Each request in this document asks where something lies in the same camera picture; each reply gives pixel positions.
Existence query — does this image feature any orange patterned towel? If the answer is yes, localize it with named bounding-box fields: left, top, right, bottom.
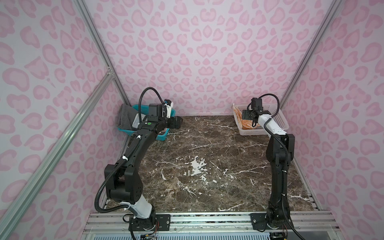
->
left=233, top=105, right=257, bottom=130

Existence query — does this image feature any grey terry towel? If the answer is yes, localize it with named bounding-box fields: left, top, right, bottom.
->
left=116, top=104, right=138, bottom=131

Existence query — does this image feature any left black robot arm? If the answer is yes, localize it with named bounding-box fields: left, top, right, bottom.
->
left=95, top=100, right=183, bottom=229

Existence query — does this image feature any white plastic basket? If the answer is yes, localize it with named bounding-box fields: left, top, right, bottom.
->
left=232, top=104, right=289, bottom=136

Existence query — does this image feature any teal plastic basket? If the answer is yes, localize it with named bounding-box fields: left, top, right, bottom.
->
left=117, top=104, right=175, bottom=141

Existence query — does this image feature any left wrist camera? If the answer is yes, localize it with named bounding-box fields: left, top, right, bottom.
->
left=164, top=100, right=174, bottom=118

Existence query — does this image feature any right black corrugated cable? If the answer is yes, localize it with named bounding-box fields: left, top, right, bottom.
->
left=247, top=93, right=307, bottom=240

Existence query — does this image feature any black corrugated cable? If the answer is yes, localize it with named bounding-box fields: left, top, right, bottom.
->
left=247, top=93, right=307, bottom=240
left=94, top=86, right=165, bottom=214

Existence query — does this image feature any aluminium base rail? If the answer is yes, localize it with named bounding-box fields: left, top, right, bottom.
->
left=81, top=211, right=345, bottom=240

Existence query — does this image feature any left black corrugated cable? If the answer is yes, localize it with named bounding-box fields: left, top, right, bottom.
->
left=94, top=86, right=165, bottom=214

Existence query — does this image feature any back right aluminium post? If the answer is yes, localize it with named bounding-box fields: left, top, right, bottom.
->
left=280, top=0, right=345, bottom=110

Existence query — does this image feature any aluminium post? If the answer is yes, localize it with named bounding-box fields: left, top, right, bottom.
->
left=74, top=0, right=131, bottom=106
left=280, top=0, right=345, bottom=110

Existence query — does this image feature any back left aluminium post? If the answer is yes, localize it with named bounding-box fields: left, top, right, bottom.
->
left=74, top=0, right=131, bottom=106

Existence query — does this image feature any left aluminium frame strut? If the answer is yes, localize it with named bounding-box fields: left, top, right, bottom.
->
left=1, top=73, right=116, bottom=240

